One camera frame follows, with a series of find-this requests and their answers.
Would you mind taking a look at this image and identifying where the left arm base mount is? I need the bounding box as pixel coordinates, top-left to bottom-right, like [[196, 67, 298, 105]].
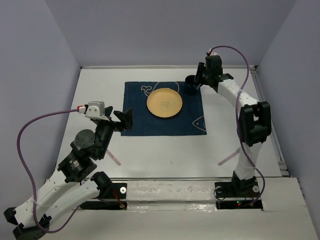
[[79, 181, 128, 211]]

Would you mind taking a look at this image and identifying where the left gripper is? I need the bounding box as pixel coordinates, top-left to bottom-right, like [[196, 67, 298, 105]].
[[96, 105, 134, 159]]

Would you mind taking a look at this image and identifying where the pink handled fork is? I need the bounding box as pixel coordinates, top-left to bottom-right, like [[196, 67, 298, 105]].
[[106, 150, 121, 166]]

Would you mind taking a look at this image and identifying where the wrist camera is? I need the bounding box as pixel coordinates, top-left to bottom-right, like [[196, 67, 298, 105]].
[[77, 101, 108, 120], [206, 48, 219, 57]]

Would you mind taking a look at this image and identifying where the blue whale cloth placemat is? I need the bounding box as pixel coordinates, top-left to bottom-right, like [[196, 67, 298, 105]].
[[121, 81, 207, 137]]

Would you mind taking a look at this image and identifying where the dark blue mug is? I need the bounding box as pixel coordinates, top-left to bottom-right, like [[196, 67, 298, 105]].
[[184, 75, 201, 95]]

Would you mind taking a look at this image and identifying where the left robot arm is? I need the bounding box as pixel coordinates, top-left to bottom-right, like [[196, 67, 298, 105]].
[[3, 101, 133, 240]]

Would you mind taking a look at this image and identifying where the pink handled knife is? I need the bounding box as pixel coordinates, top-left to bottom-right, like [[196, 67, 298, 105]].
[[218, 147, 241, 166]]

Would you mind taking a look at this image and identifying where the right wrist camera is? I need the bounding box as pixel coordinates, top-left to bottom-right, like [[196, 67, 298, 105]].
[[206, 48, 219, 57]]

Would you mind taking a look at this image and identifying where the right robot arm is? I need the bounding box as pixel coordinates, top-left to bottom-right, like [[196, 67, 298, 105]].
[[192, 53, 272, 201]]

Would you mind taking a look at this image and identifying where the tan wooden plate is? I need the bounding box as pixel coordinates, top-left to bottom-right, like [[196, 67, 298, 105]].
[[146, 88, 183, 118]]

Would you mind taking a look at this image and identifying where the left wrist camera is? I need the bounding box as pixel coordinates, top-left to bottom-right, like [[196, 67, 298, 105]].
[[77, 101, 108, 120]]

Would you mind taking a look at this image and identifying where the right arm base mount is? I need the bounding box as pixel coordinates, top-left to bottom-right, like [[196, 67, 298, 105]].
[[213, 181, 263, 210]]

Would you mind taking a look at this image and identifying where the metal rail at table front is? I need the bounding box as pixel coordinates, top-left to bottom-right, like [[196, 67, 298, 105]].
[[109, 177, 232, 182]]

